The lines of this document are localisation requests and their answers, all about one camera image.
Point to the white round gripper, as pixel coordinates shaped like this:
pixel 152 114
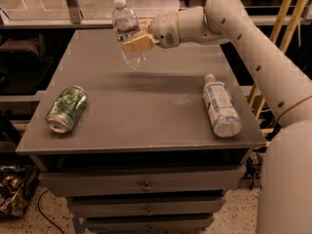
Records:
pixel 164 27

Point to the clear bottle red blue label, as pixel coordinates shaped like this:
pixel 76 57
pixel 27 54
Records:
pixel 125 25

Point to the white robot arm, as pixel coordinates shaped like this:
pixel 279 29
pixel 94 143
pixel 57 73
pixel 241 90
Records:
pixel 285 194

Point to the white labelled water bottle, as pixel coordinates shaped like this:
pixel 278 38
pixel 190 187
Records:
pixel 224 118

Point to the green aluminium drink can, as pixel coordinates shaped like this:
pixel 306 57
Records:
pixel 66 110

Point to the grey drawer cabinet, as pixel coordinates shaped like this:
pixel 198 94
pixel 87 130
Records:
pixel 154 118

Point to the dark chair at left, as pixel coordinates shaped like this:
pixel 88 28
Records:
pixel 24 68

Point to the top grey drawer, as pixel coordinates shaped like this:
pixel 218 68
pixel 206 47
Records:
pixel 135 182

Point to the grey drawer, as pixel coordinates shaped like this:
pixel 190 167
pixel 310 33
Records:
pixel 135 182
pixel 148 207
pixel 155 223

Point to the middle grey drawer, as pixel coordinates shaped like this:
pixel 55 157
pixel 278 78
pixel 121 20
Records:
pixel 148 207

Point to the bottom grey drawer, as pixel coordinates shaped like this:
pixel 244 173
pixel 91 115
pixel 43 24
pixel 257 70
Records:
pixel 155 223

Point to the box of snack packets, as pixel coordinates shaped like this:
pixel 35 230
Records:
pixel 17 186

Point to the metal railing frame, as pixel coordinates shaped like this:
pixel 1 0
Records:
pixel 97 13

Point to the wooden rack frame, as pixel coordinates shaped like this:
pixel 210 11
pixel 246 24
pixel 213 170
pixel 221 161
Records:
pixel 256 99

